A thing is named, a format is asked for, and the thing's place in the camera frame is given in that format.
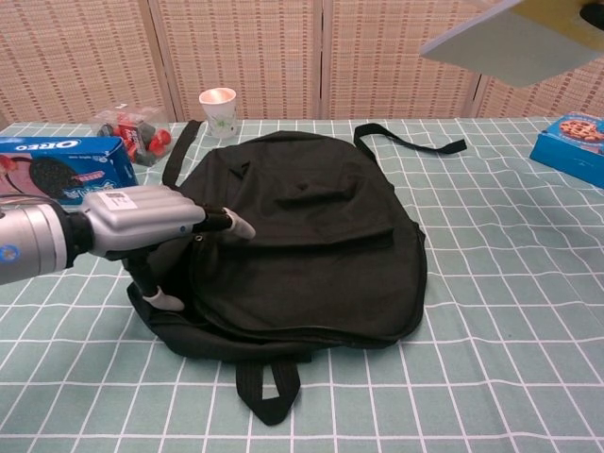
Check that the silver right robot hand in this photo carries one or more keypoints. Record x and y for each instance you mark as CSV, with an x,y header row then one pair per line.
x,y
595,10

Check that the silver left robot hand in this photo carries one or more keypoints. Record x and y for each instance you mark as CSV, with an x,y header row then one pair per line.
x,y
141,217

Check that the white book orange spine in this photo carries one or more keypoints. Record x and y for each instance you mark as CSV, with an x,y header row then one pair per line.
x,y
519,47

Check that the black fabric backpack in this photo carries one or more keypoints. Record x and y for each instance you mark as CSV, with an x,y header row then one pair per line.
x,y
321,245

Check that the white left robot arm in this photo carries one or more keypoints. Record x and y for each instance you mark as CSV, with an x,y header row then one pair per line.
x,y
33,240

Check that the clear bag of snacks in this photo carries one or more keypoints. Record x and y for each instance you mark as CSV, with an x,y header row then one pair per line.
x,y
141,134

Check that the blue Oreo cookie box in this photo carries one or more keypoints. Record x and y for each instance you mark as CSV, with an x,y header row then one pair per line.
x,y
71,160

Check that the woven bamboo screen panel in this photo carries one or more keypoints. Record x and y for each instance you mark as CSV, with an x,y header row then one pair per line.
x,y
377,56
245,52
71,56
557,101

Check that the white paper cup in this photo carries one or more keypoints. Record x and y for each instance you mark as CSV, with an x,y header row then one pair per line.
x,y
219,115

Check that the blue chocolate chip cookie box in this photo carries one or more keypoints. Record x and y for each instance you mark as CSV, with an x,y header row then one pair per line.
x,y
566,151

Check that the green checked tablecloth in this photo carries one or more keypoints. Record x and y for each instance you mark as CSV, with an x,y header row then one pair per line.
x,y
472,354

